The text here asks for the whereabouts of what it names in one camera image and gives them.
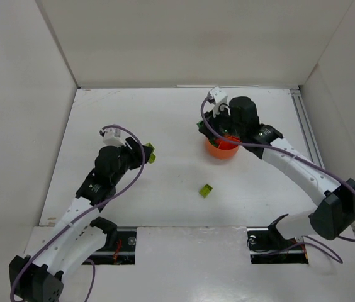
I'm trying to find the lime green lego stack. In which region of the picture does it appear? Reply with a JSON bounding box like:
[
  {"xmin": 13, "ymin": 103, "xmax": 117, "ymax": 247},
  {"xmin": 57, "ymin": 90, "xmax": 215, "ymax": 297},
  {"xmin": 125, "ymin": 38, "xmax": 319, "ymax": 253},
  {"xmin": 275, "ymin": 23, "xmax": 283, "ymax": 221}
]
[{"xmin": 144, "ymin": 143, "xmax": 156, "ymax": 164}]

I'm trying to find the orange divided round container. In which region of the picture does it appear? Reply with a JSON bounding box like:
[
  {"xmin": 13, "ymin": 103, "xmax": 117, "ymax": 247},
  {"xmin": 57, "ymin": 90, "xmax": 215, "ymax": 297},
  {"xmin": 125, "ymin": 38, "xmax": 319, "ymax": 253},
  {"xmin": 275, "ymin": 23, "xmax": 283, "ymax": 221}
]
[{"xmin": 205, "ymin": 135, "xmax": 240, "ymax": 160}]

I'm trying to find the lime square lego brick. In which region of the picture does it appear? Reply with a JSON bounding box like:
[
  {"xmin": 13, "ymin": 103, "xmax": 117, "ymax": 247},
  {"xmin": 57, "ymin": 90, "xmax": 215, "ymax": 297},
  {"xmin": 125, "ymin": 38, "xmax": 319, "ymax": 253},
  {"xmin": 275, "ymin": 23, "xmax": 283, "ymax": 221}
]
[{"xmin": 198, "ymin": 184, "xmax": 213, "ymax": 198}]

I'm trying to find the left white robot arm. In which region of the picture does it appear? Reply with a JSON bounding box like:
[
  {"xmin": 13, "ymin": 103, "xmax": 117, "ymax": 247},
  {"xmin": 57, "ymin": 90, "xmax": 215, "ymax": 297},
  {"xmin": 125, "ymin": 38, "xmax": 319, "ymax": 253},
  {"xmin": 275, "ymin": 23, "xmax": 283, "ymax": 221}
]
[{"xmin": 9, "ymin": 137, "xmax": 155, "ymax": 301}]

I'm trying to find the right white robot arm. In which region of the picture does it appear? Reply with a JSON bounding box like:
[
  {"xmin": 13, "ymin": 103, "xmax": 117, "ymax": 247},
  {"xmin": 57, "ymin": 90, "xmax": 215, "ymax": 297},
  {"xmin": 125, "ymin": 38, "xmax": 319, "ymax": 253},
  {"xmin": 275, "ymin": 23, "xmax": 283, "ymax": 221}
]
[{"xmin": 198, "ymin": 94, "xmax": 355, "ymax": 242}]

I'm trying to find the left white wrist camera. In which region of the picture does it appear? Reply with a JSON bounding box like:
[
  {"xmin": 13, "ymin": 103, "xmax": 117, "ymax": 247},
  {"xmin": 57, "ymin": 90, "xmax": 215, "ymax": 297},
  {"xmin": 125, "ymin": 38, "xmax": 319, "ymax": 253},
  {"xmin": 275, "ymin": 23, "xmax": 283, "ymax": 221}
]
[{"xmin": 99, "ymin": 127, "xmax": 125, "ymax": 147}]

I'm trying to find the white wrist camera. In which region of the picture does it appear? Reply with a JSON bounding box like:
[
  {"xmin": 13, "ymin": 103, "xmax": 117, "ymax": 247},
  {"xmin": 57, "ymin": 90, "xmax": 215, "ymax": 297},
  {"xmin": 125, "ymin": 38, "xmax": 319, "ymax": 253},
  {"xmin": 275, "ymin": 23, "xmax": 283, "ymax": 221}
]
[
  {"xmin": 207, "ymin": 86, "xmax": 228, "ymax": 117},
  {"xmin": 99, "ymin": 127, "xmax": 125, "ymax": 147}
]

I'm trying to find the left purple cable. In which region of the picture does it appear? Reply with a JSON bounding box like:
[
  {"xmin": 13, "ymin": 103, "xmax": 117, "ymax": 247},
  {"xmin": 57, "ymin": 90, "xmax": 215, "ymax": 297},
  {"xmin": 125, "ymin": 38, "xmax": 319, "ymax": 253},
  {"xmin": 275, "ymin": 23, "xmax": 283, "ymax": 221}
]
[{"xmin": 9, "ymin": 125, "xmax": 146, "ymax": 302}]

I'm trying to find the purple cable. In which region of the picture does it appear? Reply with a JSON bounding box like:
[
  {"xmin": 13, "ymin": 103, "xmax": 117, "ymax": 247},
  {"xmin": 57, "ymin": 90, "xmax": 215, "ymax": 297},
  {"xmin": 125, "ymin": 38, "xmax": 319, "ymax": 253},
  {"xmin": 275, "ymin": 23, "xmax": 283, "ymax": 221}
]
[
  {"xmin": 200, "ymin": 96, "xmax": 355, "ymax": 264},
  {"xmin": 9, "ymin": 125, "xmax": 146, "ymax": 302}
]

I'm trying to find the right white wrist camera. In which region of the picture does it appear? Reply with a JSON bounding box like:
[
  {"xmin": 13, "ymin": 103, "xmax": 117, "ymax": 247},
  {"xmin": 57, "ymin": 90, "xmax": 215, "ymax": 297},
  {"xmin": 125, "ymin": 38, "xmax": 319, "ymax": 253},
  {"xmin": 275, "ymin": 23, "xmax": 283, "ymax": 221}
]
[{"xmin": 207, "ymin": 86, "xmax": 228, "ymax": 117}]

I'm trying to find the aluminium rail right side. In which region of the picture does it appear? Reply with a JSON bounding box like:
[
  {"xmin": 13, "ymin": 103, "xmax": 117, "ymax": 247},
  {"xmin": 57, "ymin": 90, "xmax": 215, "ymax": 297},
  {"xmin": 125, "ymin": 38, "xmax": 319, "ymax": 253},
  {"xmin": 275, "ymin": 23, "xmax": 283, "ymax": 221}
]
[{"xmin": 290, "ymin": 89, "xmax": 325, "ymax": 168}]

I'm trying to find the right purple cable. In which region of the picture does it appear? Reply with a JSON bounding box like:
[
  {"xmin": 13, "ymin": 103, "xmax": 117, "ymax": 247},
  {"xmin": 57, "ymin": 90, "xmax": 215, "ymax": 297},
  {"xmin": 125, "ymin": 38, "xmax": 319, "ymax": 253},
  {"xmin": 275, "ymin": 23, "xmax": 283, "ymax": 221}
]
[{"xmin": 200, "ymin": 96, "xmax": 355, "ymax": 264}]

